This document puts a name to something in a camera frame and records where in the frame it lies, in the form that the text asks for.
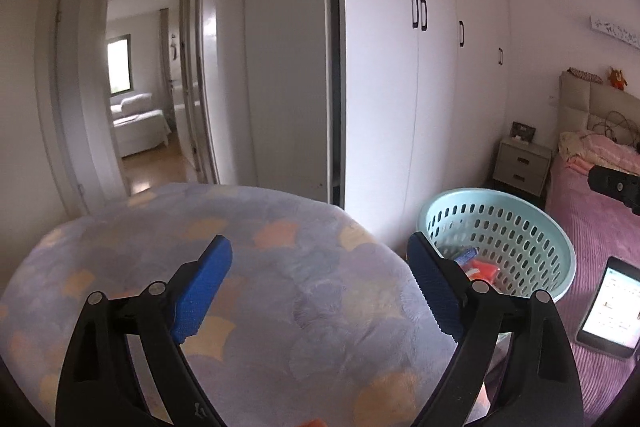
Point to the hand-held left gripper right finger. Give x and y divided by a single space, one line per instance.
435 292

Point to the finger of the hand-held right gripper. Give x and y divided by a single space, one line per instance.
615 187

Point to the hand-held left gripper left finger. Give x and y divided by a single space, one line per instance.
200 292

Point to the light blue plastic basket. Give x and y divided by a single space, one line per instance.
490 193

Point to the folded pink blanket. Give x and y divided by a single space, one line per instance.
600 152

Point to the blue packet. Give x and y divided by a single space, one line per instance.
465 255

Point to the bed with pink cover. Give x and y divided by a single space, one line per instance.
575 217

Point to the beige padded headboard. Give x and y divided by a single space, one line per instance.
575 107

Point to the white nightstand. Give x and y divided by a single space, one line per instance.
522 164

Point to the orange plush toy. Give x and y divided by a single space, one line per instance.
617 78

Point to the spotted brown cloth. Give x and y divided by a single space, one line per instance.
585 74

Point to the black tablet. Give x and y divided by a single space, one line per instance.
607 307

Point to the white sofa in far room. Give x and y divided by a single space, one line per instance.
137 127

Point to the white wardrobe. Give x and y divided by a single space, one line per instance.
380 107

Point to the white door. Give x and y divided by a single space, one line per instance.
280 82

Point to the window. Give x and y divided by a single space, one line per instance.
119 64

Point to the beige curtain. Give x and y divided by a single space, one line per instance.
164 52

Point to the small picture frame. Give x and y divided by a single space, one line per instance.
522 132

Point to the long white wall picture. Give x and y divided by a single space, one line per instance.
615 29

